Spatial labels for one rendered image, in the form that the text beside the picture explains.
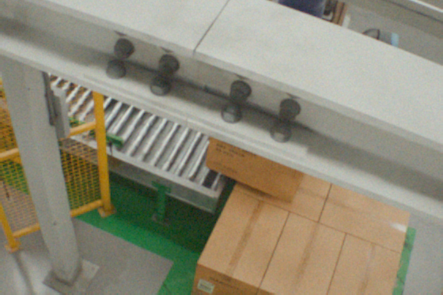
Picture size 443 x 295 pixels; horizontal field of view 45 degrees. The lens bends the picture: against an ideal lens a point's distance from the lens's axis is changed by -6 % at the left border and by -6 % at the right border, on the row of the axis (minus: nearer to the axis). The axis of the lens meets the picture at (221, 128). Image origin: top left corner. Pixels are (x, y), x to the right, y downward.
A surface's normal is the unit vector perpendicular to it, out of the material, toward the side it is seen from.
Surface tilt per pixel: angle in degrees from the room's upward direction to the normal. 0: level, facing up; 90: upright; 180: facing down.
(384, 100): 0
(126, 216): 0
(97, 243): 0
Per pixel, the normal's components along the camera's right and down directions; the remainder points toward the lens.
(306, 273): 0.11, -0.64
